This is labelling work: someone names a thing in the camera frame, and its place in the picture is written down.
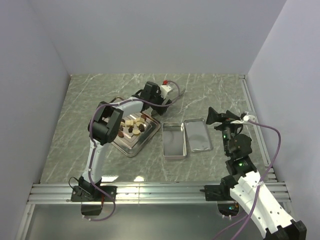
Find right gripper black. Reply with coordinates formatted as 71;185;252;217
206;107;244;156

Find steel tongs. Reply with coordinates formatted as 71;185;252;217
150;88;186;117

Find white square chocolate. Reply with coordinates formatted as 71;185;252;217
125;119;134;127

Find white round chocolate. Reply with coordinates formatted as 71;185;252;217
132;129;141;136

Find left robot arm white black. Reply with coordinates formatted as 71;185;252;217
72;80;175;202

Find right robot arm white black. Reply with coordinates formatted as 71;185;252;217
206;107;307;240

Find white chocolate on tray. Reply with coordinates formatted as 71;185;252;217
134;117;145;126

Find dark chocolate on tray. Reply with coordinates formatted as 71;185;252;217
138;124;145;132

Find metal tin lid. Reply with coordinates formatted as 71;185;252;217
184;118;213;153

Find steel serving tray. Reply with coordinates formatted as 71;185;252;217
111;112;161;158

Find open metal tin box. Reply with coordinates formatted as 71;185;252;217
162;122;187;161

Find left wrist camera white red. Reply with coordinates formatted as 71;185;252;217
159;80;173;99

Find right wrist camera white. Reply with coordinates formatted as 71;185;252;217
230;111;257;125

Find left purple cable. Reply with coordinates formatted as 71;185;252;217
82;80;181;222

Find purple cable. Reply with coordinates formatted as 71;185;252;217
82;80;181;222
212;119;283;240

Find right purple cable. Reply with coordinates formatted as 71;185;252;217
212;119;283;240

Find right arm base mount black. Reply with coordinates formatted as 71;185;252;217
199;185;240;219

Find aluminium right side rail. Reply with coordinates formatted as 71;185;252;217
238;75;282;182

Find aluminium rail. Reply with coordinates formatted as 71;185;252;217
238;75;282;182
27;181;288;205

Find aluminium front rail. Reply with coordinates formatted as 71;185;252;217
27;181;288;205

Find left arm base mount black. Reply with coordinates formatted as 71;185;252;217
68;176;117;219

